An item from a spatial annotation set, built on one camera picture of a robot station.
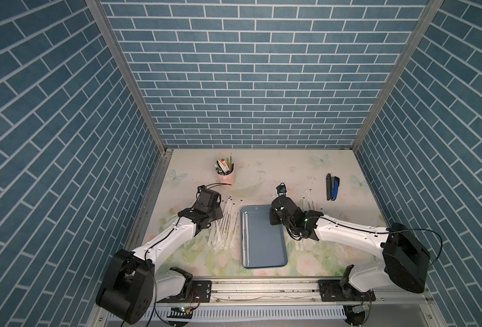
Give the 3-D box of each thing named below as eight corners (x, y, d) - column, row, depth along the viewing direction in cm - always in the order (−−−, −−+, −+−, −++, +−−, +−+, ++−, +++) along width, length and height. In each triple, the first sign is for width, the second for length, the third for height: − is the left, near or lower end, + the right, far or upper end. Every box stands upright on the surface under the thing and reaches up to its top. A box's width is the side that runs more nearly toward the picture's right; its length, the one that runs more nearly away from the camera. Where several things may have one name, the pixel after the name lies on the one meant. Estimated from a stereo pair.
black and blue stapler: (326, 199, 102) (328, 195, 99) (326, 177, 111) (328, 173, 109) (337, 201, 101) (340, 198, 99) (337, 179, 110) (339, 175, 108)
